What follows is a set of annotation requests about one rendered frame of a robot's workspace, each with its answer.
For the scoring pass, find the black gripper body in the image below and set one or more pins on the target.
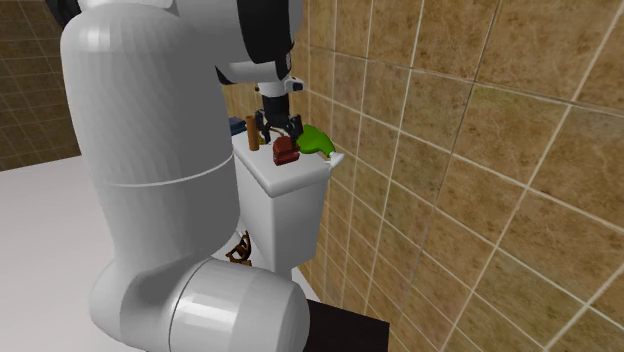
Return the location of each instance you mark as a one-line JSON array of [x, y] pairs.
[[275, 108]]

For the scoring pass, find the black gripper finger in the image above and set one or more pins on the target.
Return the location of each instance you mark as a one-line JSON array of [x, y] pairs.
[[295, 128], [263, 128]]

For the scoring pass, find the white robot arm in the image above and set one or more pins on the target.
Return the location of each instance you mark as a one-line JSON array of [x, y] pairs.
[[146, 146]]

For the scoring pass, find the brown wooden cylinder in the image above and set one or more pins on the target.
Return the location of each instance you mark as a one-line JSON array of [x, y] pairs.
[[252, 132]]

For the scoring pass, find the green spray bottle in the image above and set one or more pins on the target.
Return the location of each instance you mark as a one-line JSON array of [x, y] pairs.
[[314, 141]]

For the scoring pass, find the red box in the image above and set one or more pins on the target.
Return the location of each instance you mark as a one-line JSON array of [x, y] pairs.
[[284, 150]]

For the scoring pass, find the dark blue box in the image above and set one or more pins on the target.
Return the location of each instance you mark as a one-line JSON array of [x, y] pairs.
[[237, 126]]

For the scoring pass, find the brown curved wooden figure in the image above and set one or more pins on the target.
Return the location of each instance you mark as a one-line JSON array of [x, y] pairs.
[[240, 249]]

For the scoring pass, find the dark robot stand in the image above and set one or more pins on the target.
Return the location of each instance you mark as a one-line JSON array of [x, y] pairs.
[[346, 329]]

